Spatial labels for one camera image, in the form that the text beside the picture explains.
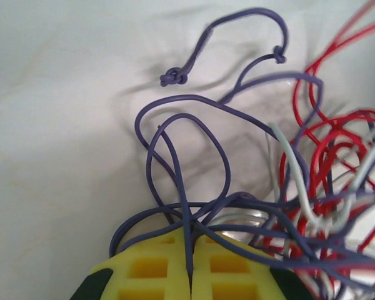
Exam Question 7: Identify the thin white cable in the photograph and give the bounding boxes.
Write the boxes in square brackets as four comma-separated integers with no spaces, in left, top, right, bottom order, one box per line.
[206,122,375,300]

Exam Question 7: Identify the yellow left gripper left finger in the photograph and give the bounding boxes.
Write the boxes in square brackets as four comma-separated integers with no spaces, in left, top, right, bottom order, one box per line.
[69,225,192,300]

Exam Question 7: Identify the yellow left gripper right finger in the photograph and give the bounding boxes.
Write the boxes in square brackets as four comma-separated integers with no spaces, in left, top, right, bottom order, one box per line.
[191,231,315,300]

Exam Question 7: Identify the thin red cable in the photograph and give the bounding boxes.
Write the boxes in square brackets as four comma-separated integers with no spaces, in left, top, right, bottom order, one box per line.
[249,0,375,300]

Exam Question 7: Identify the thin purple cable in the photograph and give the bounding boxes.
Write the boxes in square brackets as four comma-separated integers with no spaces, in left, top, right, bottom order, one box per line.
[109,7,375,300]

